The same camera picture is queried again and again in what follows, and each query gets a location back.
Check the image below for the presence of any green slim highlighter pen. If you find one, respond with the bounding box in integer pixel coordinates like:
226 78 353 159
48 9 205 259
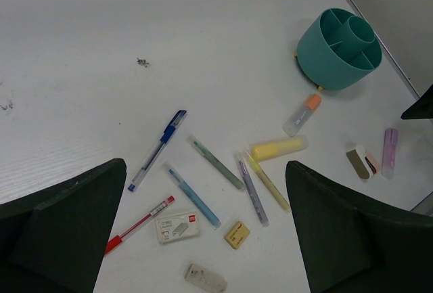
187 135 245 191

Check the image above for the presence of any red gel pen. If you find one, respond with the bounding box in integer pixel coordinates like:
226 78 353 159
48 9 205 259
104 196 175 256

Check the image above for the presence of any purple slim highlighter pen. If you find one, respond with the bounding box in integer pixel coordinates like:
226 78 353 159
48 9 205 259
235 153 269 227

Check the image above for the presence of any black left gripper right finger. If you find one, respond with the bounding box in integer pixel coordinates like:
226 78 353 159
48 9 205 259
286 161 432 292

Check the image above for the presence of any dirty white eraser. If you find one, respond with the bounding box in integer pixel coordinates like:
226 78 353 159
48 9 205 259
184 263 227 293

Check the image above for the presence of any blue slim highlighter pen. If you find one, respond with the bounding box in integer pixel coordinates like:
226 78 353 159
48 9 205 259
162 162 221 228

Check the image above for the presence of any yellow eraser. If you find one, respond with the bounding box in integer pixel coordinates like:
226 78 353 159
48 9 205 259
224 221 250 250

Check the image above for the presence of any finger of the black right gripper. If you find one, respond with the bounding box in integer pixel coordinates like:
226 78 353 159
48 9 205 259
401 85 433 120

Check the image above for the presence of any yellow slim highlighter pen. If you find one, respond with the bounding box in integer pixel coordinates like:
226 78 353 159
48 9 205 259
244 152 291 212

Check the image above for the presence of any teal round desk organizer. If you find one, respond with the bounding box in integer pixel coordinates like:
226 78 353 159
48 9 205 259
296 8 382 91

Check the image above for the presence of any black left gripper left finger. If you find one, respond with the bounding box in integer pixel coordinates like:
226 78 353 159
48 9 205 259
1 158 127 292

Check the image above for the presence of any fat yellow highlighter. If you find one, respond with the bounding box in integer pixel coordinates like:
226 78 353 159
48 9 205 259
250 135 309 162

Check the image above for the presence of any small white pink stapler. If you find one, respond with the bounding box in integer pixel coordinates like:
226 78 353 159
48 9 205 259
346 144 380 181

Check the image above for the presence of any orange capped clear highlighter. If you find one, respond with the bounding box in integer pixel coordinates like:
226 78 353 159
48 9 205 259
283 94 321 137

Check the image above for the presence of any blue gel pen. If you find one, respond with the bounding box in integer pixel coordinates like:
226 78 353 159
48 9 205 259
127 110 187 192

